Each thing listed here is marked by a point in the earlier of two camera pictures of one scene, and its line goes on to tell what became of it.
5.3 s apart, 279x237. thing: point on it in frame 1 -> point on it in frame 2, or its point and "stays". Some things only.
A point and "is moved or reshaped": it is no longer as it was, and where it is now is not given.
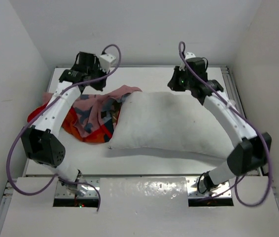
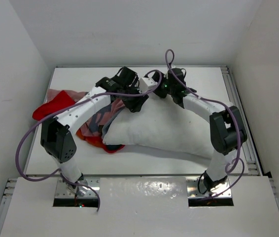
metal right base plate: x=192 y=192 stays
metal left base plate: x=61 y=192 stays
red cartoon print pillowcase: x=92 y=116 is moved or reshaped
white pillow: x=171 y=121 stays
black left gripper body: x=97 y=72 -> x=132 y=102
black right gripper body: x=180 y=81 -> x=163 y=87
